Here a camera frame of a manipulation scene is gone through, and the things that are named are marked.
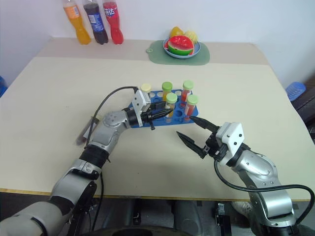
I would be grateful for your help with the pale yellow capped test tube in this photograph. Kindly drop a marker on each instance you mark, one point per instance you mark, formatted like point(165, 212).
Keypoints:
point(146, 87)

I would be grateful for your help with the dark red uncapped test tube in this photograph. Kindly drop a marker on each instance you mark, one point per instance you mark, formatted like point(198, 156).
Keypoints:
point(82, 135)

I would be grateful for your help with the black chair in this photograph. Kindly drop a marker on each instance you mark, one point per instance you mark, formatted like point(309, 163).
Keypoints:
point(307, 105)

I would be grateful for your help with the orange soda bottle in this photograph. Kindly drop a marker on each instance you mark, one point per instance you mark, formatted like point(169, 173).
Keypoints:
point(80, 29)

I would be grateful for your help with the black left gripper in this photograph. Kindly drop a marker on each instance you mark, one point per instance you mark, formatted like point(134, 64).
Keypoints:
point(147, 117)

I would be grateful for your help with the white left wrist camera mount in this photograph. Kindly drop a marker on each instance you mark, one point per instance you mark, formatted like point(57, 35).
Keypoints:
point(139, 100)

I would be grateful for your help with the yellow toy pineapple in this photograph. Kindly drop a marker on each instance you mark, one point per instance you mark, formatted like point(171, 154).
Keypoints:
point(192, 36)

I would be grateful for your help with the blue test tube rack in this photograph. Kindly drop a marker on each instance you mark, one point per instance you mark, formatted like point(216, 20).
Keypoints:
point(161, 122)

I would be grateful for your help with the dark cola bottle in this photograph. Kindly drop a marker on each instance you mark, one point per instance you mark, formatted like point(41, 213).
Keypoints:
point(97, 27)

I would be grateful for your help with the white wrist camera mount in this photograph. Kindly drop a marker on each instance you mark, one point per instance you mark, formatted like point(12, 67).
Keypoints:
point(139, 100)
point(232, 137)

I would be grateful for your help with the green capped red test tube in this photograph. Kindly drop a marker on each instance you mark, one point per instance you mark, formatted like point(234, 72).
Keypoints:
point(188, 85)
point(192, 99)

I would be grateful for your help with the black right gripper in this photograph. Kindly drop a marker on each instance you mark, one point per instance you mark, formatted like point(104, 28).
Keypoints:
point(216, 147)

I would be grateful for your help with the green cutting mat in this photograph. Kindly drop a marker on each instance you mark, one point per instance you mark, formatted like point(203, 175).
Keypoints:
point(157, 55)

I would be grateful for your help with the toy watermelon slice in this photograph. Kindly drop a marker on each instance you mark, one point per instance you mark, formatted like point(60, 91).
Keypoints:
point(179, 45)

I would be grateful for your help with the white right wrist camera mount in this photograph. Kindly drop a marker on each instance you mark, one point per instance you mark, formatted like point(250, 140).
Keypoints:
point(232, 137)

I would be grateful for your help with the red soda bottle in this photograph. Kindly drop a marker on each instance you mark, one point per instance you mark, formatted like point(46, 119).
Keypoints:
point(115, 27)

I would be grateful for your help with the blue bowl of toy fruit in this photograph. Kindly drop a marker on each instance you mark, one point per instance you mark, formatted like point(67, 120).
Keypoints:
point(197, 50)

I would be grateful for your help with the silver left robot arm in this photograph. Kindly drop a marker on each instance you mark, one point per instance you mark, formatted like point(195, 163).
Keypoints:
point(73, 182)

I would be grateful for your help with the grey post under table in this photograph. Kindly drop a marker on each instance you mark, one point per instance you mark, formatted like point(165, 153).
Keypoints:
point(184, 214)

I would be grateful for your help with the yellow toy pepper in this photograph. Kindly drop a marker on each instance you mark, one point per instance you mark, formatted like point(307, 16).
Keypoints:
point(176, 31)

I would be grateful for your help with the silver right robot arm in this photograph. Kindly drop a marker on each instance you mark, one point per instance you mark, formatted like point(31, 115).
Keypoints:
point(265, 177)

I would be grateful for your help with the green capped yellow test tube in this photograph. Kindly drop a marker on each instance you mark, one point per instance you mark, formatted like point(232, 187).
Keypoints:
point(171, 97)
point(167, 86)

